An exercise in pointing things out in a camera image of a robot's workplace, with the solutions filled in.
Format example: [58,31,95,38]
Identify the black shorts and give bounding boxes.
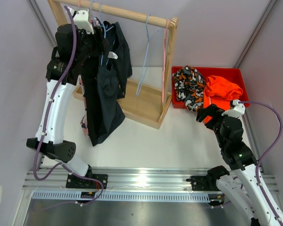
[102,21,133,99]

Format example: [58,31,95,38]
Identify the blue hanger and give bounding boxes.
[90,1,97,24]
[99,3,107,38]
[136,14,159,97]

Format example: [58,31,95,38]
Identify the orange camouflage shorts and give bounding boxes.
[172,65,206,112]

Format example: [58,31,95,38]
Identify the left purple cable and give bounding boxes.
[33,5,104,208]

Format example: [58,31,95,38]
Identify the pink shark print shorts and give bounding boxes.
[78,18,100,137]

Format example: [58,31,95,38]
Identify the red plastic bin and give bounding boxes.
[171,66,249,109]

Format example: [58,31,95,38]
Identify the wooden clothes rack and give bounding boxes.
[48,0,179,129]

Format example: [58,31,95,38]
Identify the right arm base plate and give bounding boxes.
[186,176,220,191]

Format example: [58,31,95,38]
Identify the aluminium mounting rail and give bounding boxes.
[22,166,280,203]

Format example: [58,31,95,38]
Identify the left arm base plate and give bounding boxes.
[66,174,108,190]

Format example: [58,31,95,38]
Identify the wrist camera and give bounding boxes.
[67,7,94,34]
[222,99,245,118]

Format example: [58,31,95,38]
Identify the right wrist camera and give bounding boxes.
[222,99,245,118]

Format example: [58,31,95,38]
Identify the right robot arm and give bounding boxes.
[196,99,283,226]

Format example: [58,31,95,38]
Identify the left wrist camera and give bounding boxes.
[67,7,94,34]

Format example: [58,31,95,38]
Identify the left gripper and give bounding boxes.
[75,25,108,64]

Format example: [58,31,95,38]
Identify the dark navy shorts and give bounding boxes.
[82,57,125,146]

